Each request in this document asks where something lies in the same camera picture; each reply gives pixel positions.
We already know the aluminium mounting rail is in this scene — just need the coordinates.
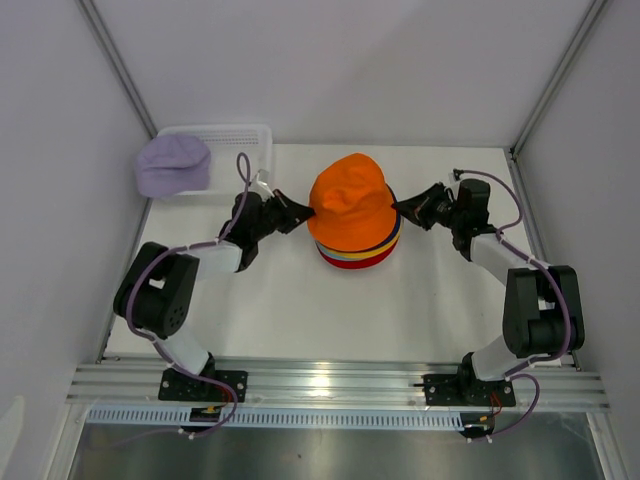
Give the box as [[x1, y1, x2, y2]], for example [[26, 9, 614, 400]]
[[66, 355, 610, 413]]

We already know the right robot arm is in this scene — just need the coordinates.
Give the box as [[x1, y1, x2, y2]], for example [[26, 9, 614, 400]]
[[393, 170, 586, 404]]

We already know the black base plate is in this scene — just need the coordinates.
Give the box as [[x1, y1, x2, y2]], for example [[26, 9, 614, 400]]
[[158, 369, 248, 403], [421, 374, 516, 407]]

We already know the lavender bucket hat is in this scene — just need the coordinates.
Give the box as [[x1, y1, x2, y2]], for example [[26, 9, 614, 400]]
[[134, 134, 212, 198]]

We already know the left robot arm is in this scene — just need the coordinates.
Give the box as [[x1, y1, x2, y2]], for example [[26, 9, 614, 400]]
[[113, 189, 314, 401]]

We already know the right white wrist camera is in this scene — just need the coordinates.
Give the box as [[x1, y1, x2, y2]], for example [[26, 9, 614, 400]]
[[448, 169, 464, 184]]

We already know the teal bucket hat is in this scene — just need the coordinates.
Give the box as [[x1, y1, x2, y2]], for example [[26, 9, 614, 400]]
[[316, 242, 361, 262]]

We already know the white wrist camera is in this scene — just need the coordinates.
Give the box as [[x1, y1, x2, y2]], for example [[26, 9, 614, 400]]
[[249, 169, 274, 201], [448, 169, 464, 184]]

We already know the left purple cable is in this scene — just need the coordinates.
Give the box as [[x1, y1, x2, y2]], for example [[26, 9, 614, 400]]
[[124, 152, 251, 446]]

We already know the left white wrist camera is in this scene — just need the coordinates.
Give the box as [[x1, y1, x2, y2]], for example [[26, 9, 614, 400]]
[[249, 169, 274, 201]]

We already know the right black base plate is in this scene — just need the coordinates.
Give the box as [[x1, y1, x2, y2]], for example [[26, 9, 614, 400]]
[[421, 374, 516, 407]]

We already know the orange bucket hat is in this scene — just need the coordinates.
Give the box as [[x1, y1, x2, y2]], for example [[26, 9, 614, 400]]
[[307, 152, 397, 252]]

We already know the red bucket hat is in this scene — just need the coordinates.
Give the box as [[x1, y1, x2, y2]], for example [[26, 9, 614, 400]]
[[316, 242, 398, 270]]

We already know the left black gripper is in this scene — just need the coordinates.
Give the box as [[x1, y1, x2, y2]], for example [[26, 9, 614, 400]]
[[252, 190, 317, 243]]

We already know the white plastic basket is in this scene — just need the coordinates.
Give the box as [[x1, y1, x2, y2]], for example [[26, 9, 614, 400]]
[[158, 124, 273, 200]]

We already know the blue bucket hat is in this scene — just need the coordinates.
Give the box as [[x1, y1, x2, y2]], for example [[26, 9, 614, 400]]
[[324, 184, 403, 256]]

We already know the right aluminium frame post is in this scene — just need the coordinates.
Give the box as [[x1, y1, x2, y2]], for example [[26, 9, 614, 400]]
[[509, 0, 611, 161]]

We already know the aluminium frame post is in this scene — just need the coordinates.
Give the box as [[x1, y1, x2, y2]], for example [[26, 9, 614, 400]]
[[509, 0, 611, 161], [74, 0, 158, 138]]

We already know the white slotted cable duct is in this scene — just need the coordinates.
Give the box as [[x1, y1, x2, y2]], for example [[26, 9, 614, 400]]
[[86, 405, 464, 432]]

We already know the left aluminium frame post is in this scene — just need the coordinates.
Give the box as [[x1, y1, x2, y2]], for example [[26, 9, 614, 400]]
[[74, 0, 158, 138]]

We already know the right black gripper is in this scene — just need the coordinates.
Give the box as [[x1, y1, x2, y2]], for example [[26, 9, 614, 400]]
[[392, 183, 464, 232]]

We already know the yellow bucket hat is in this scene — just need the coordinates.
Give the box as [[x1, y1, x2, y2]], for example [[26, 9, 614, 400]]
[[352, 219, 403, 262]]

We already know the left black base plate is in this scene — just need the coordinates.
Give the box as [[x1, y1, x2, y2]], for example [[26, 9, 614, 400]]
[[158, 369, 248, 403]]

